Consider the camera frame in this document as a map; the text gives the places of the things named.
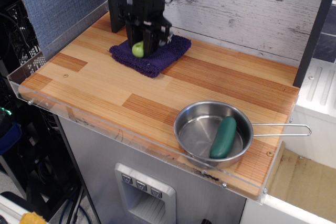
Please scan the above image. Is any grey green toy spatula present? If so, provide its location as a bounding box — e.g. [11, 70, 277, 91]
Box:
[132, 41, 144, 58]

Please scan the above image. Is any blue fabric panel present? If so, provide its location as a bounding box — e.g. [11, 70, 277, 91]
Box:
[22, 0, 108, 51]

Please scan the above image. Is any clear acrylic guard rail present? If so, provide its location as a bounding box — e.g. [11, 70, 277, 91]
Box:
[8, 3, 299, 202]

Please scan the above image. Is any green toy cucumber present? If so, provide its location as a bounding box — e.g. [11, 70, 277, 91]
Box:
[209, 116, 237, 159]

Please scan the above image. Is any purple folded towel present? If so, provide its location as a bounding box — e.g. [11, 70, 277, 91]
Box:
[109, 35, 192, 78]

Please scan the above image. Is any white toy sink unit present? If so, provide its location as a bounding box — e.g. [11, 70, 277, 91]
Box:
[241, 59, 335, 223]

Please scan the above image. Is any black plastic crate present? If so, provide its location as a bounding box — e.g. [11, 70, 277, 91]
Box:
[1, 0, 40, 76]

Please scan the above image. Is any silver toy fridge cabinet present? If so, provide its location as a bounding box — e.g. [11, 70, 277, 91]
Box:
[60, 118, 246, 223]

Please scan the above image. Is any dark grey right post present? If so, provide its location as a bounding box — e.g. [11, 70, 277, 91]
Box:
[292, 0, 333, 88]

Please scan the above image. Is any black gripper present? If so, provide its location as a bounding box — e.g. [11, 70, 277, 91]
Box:
[119, 0, 172, 57]

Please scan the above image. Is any steel pan with wire handle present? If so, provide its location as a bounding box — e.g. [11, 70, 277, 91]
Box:
[173, 100, 312, 169]

